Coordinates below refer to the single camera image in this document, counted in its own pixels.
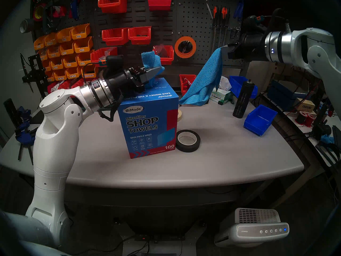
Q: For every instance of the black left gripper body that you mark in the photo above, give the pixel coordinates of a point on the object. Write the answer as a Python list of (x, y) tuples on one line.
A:
[(128, 80)]

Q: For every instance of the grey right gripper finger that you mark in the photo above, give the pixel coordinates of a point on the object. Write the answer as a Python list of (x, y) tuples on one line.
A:
[(230, 48)]

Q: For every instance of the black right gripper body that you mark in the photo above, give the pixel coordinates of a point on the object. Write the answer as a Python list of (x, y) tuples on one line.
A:
[(250, 47)]

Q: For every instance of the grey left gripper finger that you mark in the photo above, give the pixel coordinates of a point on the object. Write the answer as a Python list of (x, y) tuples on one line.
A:
[(154, 72)]

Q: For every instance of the blue microfiber shop towel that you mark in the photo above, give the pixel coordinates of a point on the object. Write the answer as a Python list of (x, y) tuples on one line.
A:
[(149, 59), (205, 79)]

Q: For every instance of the blue shop towels box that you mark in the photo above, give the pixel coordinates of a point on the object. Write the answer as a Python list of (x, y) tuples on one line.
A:
[(149, 124)]

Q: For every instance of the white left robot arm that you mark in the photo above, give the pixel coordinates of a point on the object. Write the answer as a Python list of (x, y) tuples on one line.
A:
[(53, 140)]

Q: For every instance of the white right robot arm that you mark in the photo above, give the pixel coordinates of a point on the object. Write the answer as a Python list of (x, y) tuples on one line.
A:
[(314, 47)]

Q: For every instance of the red plastic storage bin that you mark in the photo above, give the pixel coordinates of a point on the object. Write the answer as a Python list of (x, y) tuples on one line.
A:
[(114, 41), (159, 6), (139, 40), (112, 8), (98, 55), (166, 61)]

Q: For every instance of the red bin with red markers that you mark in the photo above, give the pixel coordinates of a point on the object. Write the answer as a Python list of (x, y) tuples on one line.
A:
[(183, 83)]

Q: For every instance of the blue plastic storage bin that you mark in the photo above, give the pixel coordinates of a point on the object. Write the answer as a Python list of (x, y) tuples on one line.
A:
[(235, 84)]

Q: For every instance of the black pegboard panel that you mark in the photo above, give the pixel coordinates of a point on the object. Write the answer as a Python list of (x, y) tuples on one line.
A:
[(199, 26)]

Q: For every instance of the orange small parts bin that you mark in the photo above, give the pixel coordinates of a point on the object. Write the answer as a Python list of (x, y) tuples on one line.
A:
[(56, 64), (89, 71), (84, 61), (50, 76), (80, 34), (67, 50), (46, 66), (51, 41), (69, 63), (59, 74), (82, 47), (53, 53), (44, 55), (39, 44), (64, 37), (72, 72)]

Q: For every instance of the orange tape roll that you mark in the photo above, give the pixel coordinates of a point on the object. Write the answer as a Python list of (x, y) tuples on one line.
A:
[(185, 38)]

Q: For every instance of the beige masking tape roll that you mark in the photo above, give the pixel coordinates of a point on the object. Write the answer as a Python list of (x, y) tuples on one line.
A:
[(180, 114)]

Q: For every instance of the Kimtech tissue box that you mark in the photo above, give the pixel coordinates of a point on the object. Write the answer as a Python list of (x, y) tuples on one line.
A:
[(222, 98)]

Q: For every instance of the red plastic parts bin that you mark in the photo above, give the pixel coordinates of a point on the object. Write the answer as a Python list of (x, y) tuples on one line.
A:
[(64, 84), (77, 83), (52, 87)]

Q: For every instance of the black cylindrical bottle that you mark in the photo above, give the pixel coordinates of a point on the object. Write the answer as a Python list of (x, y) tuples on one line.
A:
[(241, 103)]

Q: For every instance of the dark blue storage bin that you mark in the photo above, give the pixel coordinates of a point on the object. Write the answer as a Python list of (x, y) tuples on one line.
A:
[(279, 96)]

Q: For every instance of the black tape roll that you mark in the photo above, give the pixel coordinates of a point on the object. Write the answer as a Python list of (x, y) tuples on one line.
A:
[(179, 146)]

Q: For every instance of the bright blue plastic bin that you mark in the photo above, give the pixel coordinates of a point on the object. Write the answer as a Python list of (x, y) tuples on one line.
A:
[(255, 127)]

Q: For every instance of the cardboard box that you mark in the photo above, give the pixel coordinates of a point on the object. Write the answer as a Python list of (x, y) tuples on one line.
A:
[(305, 106)]

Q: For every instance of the blue hanging clamp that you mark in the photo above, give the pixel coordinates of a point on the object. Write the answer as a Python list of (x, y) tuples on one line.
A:
[(74, 10)]

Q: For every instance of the black metal stand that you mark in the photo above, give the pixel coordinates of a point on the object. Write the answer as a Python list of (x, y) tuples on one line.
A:
[(34, 71)]

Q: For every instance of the blue black bar clamp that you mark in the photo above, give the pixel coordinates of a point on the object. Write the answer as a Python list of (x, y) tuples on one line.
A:
[(25, 138), (22, 112)]

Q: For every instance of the red yellow tape roll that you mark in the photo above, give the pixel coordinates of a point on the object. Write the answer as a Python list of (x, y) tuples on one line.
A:
[(35, 14)]

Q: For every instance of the small light blue cloth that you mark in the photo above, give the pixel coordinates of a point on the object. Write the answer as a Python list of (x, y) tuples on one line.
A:
[(327, 139)]

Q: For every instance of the black cylinder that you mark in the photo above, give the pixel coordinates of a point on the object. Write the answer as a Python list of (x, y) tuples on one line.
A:
[(9, 111)]

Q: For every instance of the white air purifier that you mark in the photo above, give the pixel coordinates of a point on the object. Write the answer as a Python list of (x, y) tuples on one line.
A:
[(253, 230)]

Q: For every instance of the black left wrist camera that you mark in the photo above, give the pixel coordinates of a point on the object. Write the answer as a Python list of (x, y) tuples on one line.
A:
[(113, 62)]

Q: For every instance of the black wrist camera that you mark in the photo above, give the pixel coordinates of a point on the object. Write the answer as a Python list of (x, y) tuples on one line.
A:
[(113, 62), (251, 23)]

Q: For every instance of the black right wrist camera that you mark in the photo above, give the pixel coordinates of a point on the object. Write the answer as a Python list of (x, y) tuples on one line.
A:
[(251, 23)]

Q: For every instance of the grey duct tape roll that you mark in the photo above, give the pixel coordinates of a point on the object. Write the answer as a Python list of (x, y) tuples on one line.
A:
[(28, 24)]

